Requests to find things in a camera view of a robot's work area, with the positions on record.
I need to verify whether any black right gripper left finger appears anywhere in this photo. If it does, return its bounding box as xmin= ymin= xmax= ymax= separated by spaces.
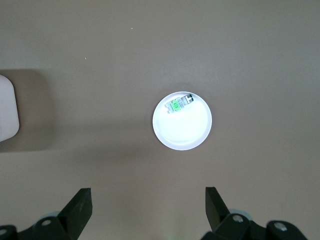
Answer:
xmin=29 ymin=187 xmax=94 ymax=240

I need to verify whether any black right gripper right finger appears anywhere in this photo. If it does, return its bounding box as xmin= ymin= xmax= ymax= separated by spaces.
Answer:
xmin=202 ymin=186 xmax=266 ymax=240

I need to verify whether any white lidded storage box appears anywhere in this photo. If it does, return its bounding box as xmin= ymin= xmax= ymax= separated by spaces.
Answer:
xmin=0 ymin=74 xmax=20 ymax=143

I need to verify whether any green push button switch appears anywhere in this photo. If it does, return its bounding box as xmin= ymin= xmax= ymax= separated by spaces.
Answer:
xmin=164 ymin=93 xmax=195 ymax=115

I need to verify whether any pale pink round plate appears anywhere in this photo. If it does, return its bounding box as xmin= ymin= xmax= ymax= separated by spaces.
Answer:
xmin=151 ymin=90 xmax=214 ymax=151

